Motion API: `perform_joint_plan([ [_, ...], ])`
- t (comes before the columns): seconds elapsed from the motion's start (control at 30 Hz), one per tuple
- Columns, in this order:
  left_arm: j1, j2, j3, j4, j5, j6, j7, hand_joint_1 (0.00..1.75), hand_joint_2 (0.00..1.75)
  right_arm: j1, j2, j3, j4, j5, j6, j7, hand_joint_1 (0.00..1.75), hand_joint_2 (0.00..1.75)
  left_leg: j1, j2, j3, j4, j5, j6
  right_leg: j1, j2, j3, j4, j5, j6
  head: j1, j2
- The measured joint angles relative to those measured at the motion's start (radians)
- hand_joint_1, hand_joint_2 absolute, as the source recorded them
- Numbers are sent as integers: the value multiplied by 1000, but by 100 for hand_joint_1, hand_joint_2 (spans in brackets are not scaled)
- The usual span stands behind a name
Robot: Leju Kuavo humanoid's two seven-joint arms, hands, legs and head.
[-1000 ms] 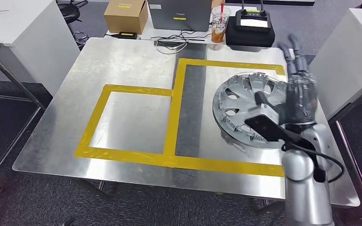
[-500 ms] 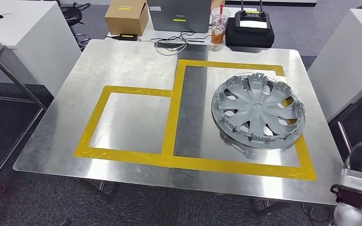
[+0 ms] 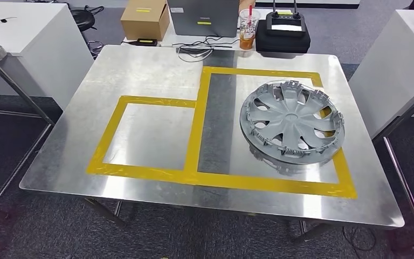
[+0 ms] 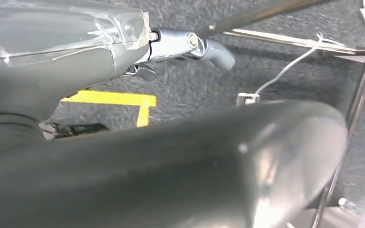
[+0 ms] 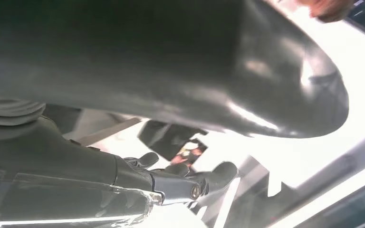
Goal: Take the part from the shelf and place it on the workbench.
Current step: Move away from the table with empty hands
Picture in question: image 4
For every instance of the small grey floor box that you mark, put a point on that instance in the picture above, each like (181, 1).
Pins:
(247, 99)

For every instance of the yellow floor tape square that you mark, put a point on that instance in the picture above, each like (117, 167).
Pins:
(113, 98)

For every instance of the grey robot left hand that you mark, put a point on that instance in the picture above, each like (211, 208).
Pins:
(170, 176)

